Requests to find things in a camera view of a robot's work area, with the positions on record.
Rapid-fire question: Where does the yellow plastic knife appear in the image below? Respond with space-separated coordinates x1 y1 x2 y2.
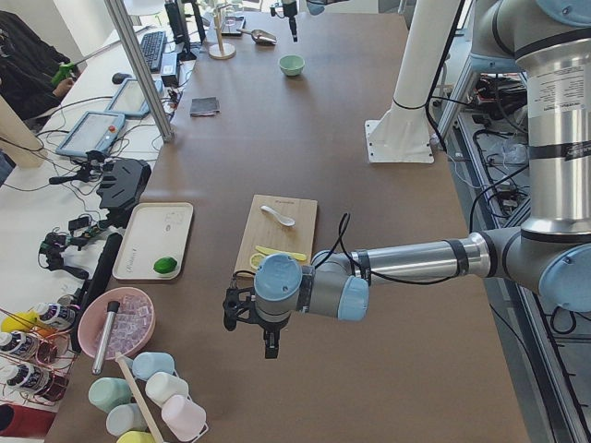
255 245 308 262

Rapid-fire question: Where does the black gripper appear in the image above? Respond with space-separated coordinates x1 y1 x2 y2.
281 0 298 42
259 317 289 359

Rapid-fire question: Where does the pink bowl with ice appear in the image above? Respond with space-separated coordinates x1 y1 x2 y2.
78 287 156 360

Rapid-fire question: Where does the wooden cutting board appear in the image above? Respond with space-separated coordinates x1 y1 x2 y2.
235 195 318 271

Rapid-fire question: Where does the metal scoop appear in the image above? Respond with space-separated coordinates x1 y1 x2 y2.
238 29 277 46

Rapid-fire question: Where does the cream rabbit tray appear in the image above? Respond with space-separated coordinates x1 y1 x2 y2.
112 202 194 281

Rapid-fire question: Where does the white ceramic spoon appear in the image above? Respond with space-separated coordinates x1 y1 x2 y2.
259 205 296 227

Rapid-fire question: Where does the pastel pink cup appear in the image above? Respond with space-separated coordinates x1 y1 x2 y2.
161 394 209 442

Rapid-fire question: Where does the metal muddler tube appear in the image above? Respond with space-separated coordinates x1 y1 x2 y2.
91 301 120 376

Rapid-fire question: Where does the wooden mug tree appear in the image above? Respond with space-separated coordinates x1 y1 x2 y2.
208 1 235 60

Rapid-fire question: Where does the pastel green cup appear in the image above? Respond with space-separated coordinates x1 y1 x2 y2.
88 377 132 413

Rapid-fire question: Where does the pastel white cup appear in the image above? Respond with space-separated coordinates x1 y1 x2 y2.
145 372 189 407

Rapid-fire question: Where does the light green bowl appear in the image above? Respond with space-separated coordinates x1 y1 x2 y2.
278 54 306 77

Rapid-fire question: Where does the aluminium frame post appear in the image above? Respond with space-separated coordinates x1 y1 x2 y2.
104 0 174 143

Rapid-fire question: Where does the grey folded cloth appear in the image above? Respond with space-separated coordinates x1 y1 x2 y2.
189 97 220 117

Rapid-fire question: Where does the blue teach pendant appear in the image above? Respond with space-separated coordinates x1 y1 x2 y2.
55 111 126 159
105 78 150 120

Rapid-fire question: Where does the green lime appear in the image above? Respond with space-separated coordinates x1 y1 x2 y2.
152 257 178 275

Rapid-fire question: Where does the lemon slice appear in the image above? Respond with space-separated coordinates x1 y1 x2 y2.
249 253 265 270

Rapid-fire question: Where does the white pedestal column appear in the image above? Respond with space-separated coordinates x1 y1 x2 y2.
366 0 464 163

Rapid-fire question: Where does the black keyboard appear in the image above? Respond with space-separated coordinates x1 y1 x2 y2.
139 30 167 73

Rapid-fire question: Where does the pastel blue cup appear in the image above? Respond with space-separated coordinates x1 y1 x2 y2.
132 352 175 381

